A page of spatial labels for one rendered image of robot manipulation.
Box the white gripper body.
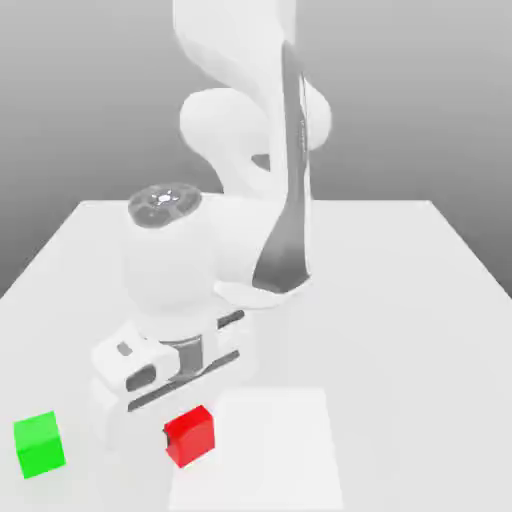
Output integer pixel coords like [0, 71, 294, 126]
[90, 337, 260, 431]

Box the small red cube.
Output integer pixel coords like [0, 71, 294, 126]
[162, 404, 216, 470]

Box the small green cube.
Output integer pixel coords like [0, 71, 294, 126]
[12, 410, 67, 480]

